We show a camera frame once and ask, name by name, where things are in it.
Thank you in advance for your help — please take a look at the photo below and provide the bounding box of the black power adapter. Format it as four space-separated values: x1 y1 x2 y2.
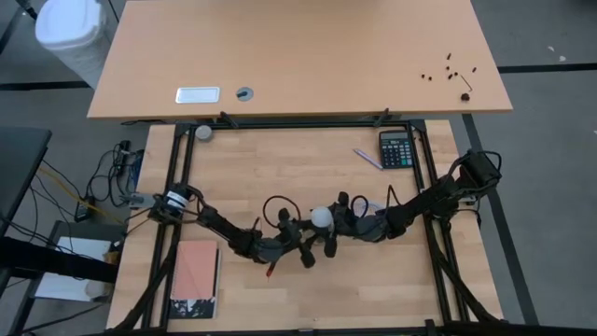
74 198 94 223

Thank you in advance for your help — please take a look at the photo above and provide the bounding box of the black side table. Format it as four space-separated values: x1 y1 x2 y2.
0 126 52 234

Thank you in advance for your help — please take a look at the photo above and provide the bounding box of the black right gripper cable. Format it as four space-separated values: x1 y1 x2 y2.
349 194 370 219

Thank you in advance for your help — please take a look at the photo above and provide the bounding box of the black metal beam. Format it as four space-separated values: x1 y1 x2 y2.
0 235 118 284

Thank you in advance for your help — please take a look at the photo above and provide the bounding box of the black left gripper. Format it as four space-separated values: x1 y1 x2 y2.
274 208 326 271

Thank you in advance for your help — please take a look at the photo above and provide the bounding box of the white trash bin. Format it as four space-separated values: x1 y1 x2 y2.
35 0 114 90

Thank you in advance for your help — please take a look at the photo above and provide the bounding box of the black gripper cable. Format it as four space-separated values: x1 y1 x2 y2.
262 194 302 230
349 194 370 219

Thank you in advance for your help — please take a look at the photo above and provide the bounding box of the white lightbulb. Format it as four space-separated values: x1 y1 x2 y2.
310 206 335 231

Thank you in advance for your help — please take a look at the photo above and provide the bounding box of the white paper sheet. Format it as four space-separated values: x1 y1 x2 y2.
35 235 113 302

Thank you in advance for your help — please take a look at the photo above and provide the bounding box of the light wooden desk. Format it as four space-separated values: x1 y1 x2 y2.
87 0 514 121

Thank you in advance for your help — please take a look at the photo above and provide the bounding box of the purple white pen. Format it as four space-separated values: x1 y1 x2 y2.
353 147 384 171

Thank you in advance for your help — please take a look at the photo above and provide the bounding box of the black aluminium rig frame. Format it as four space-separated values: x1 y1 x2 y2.
83 107 597 336

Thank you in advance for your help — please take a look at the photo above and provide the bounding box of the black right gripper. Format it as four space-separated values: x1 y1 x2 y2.
324 191 369 259

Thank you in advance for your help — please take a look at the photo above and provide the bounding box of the silver rectangular desk plate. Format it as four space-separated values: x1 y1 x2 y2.
174 86 221 105

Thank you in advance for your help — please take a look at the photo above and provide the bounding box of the grey metal mounting bracket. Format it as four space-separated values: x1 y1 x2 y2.
124 192 160 210

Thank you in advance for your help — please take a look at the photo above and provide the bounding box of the black calculator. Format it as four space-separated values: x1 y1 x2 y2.
378 130 415 170

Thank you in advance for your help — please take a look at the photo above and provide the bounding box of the pink spiral notebook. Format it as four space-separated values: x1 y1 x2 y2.
168 240 222 320

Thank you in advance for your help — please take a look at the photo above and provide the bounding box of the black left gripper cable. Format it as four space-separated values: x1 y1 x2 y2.
262 194 302 230

